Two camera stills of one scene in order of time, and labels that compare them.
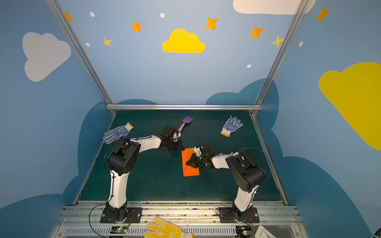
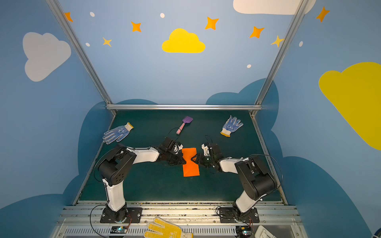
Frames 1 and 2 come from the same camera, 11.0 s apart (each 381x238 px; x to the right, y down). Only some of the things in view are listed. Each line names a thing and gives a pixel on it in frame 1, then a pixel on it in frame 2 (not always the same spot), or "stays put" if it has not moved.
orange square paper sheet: [188, 170] stays put
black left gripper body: [174, 144] → [178, 157]
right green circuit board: [243, 231] stays put
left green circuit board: [119, 229] stays put
